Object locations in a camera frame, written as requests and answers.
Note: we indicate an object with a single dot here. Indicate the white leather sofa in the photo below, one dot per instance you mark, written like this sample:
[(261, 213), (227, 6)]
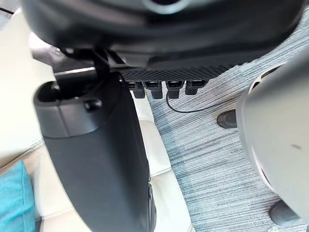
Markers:
[(159, 164)]

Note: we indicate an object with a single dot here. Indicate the silver robot leg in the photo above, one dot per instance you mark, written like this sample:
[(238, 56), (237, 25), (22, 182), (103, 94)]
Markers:
[(277, 125)]

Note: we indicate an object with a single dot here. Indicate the teal cushion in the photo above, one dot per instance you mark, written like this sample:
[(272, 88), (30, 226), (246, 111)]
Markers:
[(14, 198)]

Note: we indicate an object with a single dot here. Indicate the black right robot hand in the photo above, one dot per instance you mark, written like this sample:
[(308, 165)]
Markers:
[(101, 145)]

